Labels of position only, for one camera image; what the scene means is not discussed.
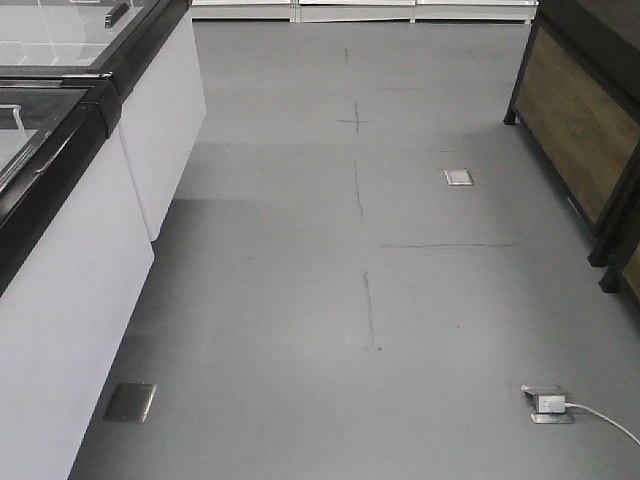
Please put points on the small steel floor plate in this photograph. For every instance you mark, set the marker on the small steel floor plate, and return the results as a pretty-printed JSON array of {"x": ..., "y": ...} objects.
[{"x": 458, "y": 177}]

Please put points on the white shelf base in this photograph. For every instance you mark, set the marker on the white shelf base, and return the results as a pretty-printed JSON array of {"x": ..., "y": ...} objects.
[{"x": 323, "y": 11}]

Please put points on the near white chest freezer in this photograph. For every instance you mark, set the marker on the near white chest freezer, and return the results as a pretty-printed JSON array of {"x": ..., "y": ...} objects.
[{"x": 75, "y": 254}]

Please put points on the white chest freezer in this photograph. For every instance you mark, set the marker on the white chest freezer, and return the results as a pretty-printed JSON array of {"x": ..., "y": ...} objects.
[
  {"x": 75, "y": 254},
  {"x": 145, "y": 51}
]

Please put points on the closed steel floor plate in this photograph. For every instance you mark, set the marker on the closed steel floor plate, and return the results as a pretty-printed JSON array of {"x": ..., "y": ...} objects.
[{"x": 130, "y": 402}]

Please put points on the far white chest freezer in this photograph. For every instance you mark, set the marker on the far white chest freezer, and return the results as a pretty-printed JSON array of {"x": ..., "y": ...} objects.
[{"x": 145, "y": 51}]

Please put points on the white power adapter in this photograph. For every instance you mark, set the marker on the white power adapter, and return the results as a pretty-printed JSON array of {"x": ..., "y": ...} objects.
[{"x": 550, "y": 403}]

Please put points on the wooden black-framed display stand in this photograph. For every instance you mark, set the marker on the wooden black-framed display stand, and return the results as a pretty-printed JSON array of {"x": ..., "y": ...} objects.
[{"x": 577, "y": 94}]

